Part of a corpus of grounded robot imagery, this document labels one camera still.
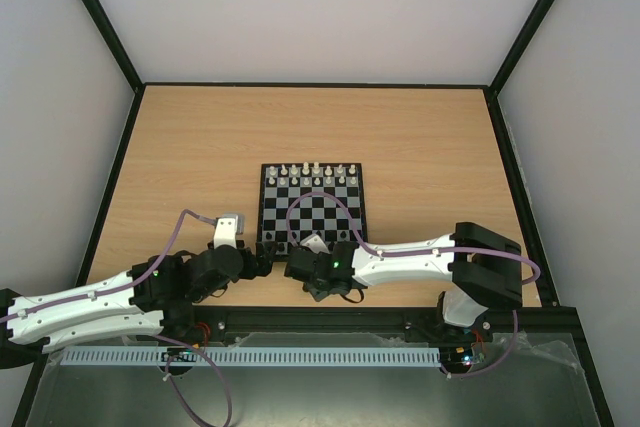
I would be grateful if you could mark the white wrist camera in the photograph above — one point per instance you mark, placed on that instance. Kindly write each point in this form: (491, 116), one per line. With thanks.
(228, 228)
(315, 244)

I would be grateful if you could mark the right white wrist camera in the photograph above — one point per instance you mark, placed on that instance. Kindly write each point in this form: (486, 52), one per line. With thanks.
(315, 244)

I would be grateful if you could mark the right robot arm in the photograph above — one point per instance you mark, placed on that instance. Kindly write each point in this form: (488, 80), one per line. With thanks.
(483, 266)

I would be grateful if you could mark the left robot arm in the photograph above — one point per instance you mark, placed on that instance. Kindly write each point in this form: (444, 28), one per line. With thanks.
(155, 297)

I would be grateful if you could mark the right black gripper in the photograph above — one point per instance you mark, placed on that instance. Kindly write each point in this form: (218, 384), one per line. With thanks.
(295, 262)

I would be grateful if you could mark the black silver chess board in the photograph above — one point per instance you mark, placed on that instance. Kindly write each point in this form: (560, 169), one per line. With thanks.
(300, 210)

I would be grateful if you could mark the grey slotted cable duct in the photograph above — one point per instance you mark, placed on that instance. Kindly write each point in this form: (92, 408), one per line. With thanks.
(157, 356)

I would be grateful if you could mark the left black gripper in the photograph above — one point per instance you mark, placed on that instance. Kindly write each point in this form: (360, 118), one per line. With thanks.
(265, 264)

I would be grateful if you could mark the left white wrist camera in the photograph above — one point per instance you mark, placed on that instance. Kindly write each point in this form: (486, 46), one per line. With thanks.
(228, 228)

